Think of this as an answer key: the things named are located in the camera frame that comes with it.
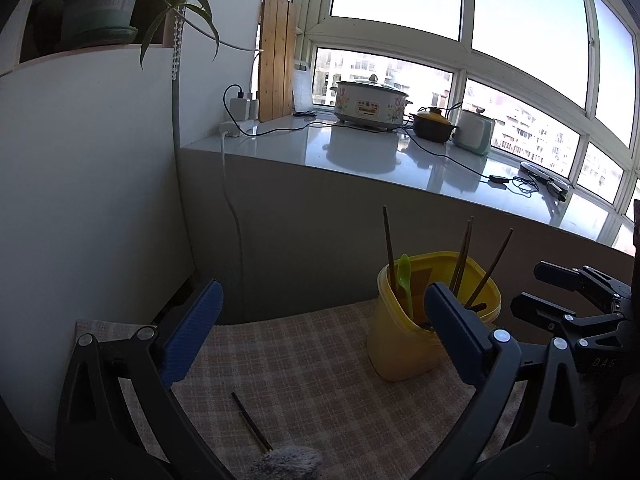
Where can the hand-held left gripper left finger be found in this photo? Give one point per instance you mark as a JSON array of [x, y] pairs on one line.
[[192, 330]]

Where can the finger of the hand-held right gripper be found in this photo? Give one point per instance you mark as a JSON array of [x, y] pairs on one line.
[[555, 271], [540, 307]]

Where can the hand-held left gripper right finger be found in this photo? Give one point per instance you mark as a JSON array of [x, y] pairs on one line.
[[452, 332]]

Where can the yellow plastic container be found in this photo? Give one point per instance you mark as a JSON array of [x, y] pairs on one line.
[[395, 350]]

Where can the green plastic spoon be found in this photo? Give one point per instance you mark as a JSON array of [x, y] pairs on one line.
[[404, 275]]

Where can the brown wooden chopstick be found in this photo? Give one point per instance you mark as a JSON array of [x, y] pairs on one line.
[[469, 227], [464, 232]]

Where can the black chopstick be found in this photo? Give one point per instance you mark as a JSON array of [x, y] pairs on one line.
[[250, 421]]

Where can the pink checked cloth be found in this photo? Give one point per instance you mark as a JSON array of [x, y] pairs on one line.
[[310, 360]]

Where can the pale green small appliance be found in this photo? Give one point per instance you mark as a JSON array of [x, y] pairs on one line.
[[472, 132]]

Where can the grey fluffy object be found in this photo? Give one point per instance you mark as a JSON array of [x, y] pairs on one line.
[[285, 465]]

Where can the white cabinet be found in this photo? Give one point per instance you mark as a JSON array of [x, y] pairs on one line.
[[90, 185]]

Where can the brown clay pot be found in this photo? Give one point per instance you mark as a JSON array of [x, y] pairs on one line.
[[432, 127]]

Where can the white windowsill counter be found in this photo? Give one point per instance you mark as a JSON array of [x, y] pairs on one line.
[[280, 145]]

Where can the white power strip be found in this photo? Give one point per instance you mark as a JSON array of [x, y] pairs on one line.
[[237, 126]]

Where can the white charger plug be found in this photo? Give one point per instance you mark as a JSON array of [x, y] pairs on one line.
[[239, 109], [253, 111]]

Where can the floral white electric pot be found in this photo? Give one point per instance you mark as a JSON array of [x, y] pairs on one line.
[[370, 105]]

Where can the white cutting board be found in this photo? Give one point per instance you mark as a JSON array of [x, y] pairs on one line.
[[302, 90]]

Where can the wooden board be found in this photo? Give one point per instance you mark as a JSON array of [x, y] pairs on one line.
[[277, 60]]

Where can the green plant pot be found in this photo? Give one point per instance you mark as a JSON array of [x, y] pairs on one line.
[[100, 10]]

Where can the white window frame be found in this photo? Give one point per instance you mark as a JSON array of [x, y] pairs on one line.
[[466, 10]]

